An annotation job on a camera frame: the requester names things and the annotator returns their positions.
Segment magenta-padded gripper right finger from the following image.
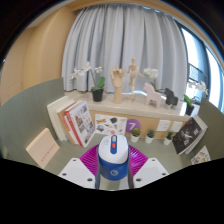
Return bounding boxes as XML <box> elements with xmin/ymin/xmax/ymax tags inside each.
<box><xmin>127</xmin><ymin>144</ymin><xmax>170</xmax><ymax>190</ymax></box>

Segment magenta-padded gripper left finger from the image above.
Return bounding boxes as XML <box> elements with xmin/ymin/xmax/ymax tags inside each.
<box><xmin>58</xmin><ymin>144</ymin><xmax>103</xmax><ymax>190</ymax></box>

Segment blue and white computer mouse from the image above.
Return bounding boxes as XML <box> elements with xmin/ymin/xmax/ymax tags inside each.
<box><xmin>97</xmin><ymin>134</ymin><xmax>130</xmax><ymax>182</ymax></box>

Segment small succulent in white pot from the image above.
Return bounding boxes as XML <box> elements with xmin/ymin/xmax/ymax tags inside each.
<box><xmin>130</xmin><ymin>127</ymin><xmax>142</xmax><ymax>144</ymax></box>
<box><xmin>162</xmin><ymin>130</ymin><xmax>174</xmax><ymax>146</ymax></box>
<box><xmin>144</xmin><ymin>129</ymin><xmax>156</xmax><ymax>145</ymax></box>

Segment purple round number sign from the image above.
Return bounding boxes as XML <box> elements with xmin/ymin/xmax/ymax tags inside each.
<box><xmin>125</xmin><ymin>118</ymin><xmax>142</xmax><ymax>136</ymax></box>

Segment thin white and red book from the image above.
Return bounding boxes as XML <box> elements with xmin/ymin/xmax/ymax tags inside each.
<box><xmin>63</xmin><ymin>113</ymin><xmax>80</xmax><ymax>146</ymax></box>

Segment red-spined picture-cover book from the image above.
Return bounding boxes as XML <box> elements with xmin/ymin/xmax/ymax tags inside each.
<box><xmin>64</xmin><ymin>100</ymin><xmax>96</xmax><ymax>148</ymax></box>

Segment white sticker sheet card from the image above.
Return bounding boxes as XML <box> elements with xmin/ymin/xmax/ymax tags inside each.
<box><xmin>94</xmin><ymin>113</ymin><xmax>128</xmax><ymax>136</ymax></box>

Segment beige book with red text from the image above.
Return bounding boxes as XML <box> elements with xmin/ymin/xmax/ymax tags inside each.
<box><xmin>25</xmin><ymin>127</ymin><xmax>61</xmax><ymax>169</ymax></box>

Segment cream book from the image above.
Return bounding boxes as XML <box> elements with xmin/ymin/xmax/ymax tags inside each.
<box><xmin>53</xmin><ymin>100</ymin><xmax>78</xmax><ymax>143</ymax></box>

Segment black cover book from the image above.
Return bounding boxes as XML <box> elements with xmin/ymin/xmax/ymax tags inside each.
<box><xmin>171</xmin><ymin>116</ymin><xmax>205</xmax><ymax>156</ymax></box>

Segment thick white book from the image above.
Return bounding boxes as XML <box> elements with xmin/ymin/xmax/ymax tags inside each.
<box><xmin>46</xmin><ymin>95</ymin><xmax>76</xmax><ymax>141</ymax></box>

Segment food picture card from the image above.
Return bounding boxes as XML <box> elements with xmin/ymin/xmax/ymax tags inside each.
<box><xmin>190</xmin><ymin>145</ymin><xmax>212</xmax><ymax>166</ymax></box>

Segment white orchid in black pot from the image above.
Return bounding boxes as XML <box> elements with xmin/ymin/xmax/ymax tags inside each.
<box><xmin>69</xmin><ymin>61</ymin><xmax>106</xmax><ymax>103</ymax></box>
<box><xmin>183</xmin><ymin>79</ymin><xmax>209</xmax><ymax>117</ymax></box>

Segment pink horse figure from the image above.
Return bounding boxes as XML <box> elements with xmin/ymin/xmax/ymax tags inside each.
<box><xmin>142</xmin><ymin>82</ymin><xmax>167</xmax><ymax>109</ymax></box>

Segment black horse figure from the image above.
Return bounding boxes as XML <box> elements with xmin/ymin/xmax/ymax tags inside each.
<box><xmin>163</xmin><ymin>87</ymin><xmax>179</xmax><ymax>110</ymax></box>

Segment wooden hand model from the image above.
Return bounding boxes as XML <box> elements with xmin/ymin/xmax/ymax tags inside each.
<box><xmin>110</xmin><ymin>65</ymin><xmax>126</xmax><ymax>105</ymax></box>

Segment green desk partition panel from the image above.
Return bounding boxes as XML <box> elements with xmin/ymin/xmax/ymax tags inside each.
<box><xmin>0</xmin><ymin>77</ymin><xmax>66</xmax><ymax>168</ymax></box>
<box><xmin>196</xmin><ymin>98</ymin><xmax>224</xmax><ymax>161</ymax></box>

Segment wooden mannequin figure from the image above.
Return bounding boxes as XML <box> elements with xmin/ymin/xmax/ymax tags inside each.
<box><xmin>126</xmin><ymin>57</ymin><xmax>144</xmax><ymax>102</ymax></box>

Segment white orchid flowers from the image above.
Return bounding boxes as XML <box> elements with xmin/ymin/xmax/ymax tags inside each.
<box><xmin>143</xmin><ymin>67</ymin><xmax>164</xmax><ymax>93</ymax></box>

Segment dark-framed window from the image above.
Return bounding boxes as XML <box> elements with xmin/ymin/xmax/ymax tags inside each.
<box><xmin>176</xmin><ymin>26</ymin><xmax>224</xmax><ymax>113</ymax></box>

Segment light grey curtain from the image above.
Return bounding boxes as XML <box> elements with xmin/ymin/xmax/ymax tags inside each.
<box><xmin>60</xmin><ymin>3</ymin><xmax>189</xmax><ymax>101</ymax></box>

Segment white wall socket plate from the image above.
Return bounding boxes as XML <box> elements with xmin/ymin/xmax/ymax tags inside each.
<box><xmin>156</xmin><ymin>119</ymin><xmax>172</xmax><ymax>132</ymax></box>
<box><xmin>170</xmin><ymin>121</ymin><xmax>184</xmax><ymax>133</ymax></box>

